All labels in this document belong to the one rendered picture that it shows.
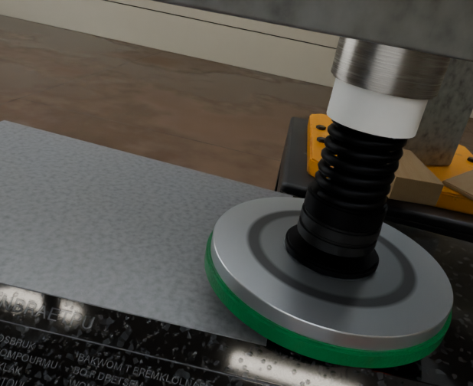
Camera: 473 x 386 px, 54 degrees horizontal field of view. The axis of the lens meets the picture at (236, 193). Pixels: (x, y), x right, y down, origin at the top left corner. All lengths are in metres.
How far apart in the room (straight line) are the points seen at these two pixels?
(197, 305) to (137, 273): 0.07
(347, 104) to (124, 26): 6.75
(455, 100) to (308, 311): 0.96
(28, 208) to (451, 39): 0.43
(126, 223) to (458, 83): 0.92
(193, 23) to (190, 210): 6.19
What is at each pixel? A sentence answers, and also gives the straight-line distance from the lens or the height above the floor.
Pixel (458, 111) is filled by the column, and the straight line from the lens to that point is 1.27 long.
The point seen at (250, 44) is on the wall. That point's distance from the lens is 6.55.
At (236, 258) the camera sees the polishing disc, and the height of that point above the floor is 0.92.
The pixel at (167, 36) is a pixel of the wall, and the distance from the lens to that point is 6.84.
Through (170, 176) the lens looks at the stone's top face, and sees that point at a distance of 0.64.
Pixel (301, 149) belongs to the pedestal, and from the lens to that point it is 1.27.
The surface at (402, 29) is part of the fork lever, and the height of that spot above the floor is 1.12.
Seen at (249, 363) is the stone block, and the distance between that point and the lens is 0.39.
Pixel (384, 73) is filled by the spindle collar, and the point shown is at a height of 1.09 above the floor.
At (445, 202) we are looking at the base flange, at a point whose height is 0.76.
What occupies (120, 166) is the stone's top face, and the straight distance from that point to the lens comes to 0.66.
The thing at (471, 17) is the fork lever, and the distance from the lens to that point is 0.33.
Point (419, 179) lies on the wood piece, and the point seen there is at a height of 0.83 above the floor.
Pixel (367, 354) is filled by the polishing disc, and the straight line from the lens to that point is 0.35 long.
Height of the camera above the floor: 1.13
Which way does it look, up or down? 25 degrees down
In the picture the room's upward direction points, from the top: 11 degrees clockwise
